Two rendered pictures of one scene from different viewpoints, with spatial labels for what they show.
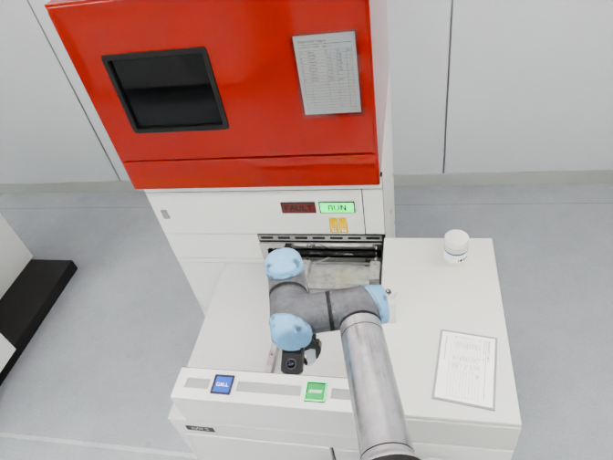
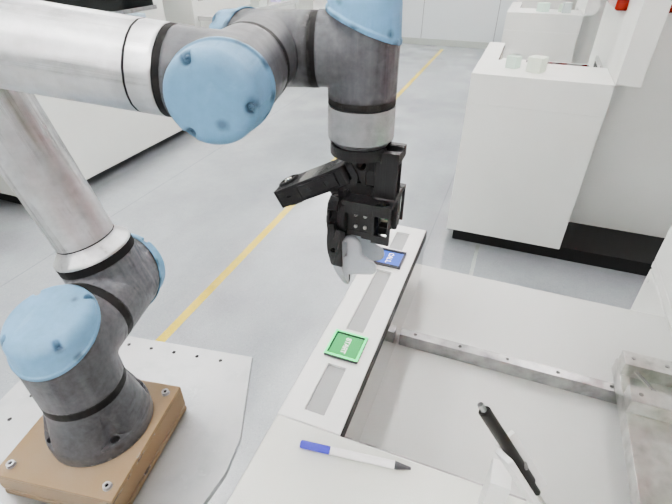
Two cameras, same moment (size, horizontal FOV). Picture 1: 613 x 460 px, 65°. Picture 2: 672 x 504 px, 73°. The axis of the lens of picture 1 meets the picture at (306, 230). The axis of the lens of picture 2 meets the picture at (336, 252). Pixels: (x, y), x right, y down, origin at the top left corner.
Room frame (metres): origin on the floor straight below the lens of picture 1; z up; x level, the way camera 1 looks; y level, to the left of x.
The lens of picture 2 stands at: (0.67, -0.45, 1.50)
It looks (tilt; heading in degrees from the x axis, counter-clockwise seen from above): 35 degrees down; 94
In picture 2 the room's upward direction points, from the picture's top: straight up
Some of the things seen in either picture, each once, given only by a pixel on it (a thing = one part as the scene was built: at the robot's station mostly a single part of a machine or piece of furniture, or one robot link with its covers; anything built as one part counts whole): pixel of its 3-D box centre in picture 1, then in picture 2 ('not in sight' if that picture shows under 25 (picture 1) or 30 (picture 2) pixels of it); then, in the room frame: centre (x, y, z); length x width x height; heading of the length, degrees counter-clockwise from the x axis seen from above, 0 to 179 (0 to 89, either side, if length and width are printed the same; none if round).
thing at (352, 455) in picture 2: not in sight; (354, 455); (0.67, -0.13, 0.97); 0.14 x 0.01 x 0.01; 171
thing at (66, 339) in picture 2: not in sight; (66, 344); (0.27, -0.04, 1.04); 0.13 x 0.12 x 0.14; 87
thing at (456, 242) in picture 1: (455, 247); not in sight; (1.00, -0.44, 1.01); 0.07 x 0.07 x 0.10
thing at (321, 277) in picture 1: (327, 277); (657, 458); (1.12, -0.04, 0.87); 0.36 x 0.08 x 0.03; 73
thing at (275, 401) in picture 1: (275, 401); (368, 327); (0.69, 0.18, 0.89); 0.55 x 0.09 x 0.14; 73
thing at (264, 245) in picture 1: (320, 251); not in sight; (1.22, -0.03, 0.89); 0.44 x 0.02 x 0.10; 73
